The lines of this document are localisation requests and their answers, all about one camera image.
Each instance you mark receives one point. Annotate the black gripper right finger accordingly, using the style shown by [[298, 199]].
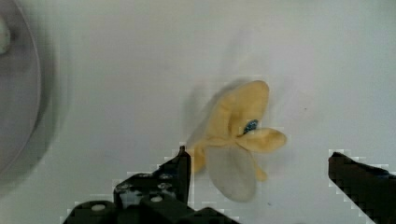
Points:
[[372, 189]]

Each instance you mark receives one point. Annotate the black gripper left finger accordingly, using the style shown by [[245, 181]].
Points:
[[171, 178]]

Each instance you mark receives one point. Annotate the peeled toy banana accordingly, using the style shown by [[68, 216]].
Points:
[[231, 136]]

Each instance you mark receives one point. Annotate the grey round plate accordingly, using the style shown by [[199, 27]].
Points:
[[20, 83]]

